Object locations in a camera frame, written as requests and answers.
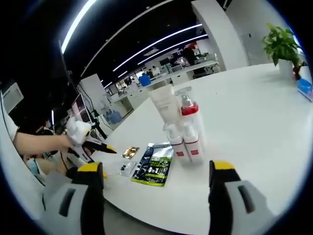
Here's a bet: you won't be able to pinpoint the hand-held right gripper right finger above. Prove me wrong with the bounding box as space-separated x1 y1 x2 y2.
208 159 277 235

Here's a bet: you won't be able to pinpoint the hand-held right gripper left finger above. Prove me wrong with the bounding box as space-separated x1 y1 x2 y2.
41 161 106 235

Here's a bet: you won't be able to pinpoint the clear small sachet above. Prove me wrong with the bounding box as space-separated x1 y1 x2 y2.
119 161 137 177

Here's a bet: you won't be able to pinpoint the gold foil sachet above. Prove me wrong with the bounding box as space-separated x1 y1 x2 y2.
121 145 141 159

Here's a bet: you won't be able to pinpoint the green and dark sachet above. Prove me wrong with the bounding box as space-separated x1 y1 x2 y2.
130 142 175 188

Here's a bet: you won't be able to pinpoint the small white skincare bottle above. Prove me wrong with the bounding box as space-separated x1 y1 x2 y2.
162 122 185 164
183 121 205 164

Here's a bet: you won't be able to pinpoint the white skincare tube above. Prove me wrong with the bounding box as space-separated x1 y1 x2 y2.
147 85 181 125

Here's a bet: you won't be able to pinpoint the red collar skincare pump bottle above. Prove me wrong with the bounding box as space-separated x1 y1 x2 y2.
174 86 208 148

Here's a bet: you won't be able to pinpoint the person's left hand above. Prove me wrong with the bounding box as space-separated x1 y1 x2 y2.
57 134 74 150

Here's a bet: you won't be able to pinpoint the black tripod stand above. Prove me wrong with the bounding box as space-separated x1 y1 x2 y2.
89 108 109 141

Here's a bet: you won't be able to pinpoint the monitor with pink screen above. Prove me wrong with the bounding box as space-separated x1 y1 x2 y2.
71 93 91 123

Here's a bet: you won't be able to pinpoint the person's grey trousers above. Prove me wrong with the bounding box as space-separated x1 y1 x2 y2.
42 170 74 212

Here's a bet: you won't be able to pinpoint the blue water jugs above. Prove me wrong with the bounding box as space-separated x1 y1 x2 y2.
106 109 123 125

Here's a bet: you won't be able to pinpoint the ceiling air conditioner unit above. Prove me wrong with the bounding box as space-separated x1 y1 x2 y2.
0 81 24 115

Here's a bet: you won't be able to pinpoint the blue plastic bin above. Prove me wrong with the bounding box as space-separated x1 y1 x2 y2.
138 74 151 87

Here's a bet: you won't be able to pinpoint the white office counter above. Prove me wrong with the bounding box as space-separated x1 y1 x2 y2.
107 59 220 99

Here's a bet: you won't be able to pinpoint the long ceiling light strip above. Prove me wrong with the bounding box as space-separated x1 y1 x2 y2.
60 0 99 54

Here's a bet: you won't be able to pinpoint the blue tissue box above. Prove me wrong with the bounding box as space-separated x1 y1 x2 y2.
296 77 313 101

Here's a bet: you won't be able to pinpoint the dark red bag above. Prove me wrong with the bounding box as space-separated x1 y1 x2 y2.
292 64 304 81

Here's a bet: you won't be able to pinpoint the potted green plant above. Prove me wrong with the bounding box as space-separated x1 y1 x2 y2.
261 23 303 79

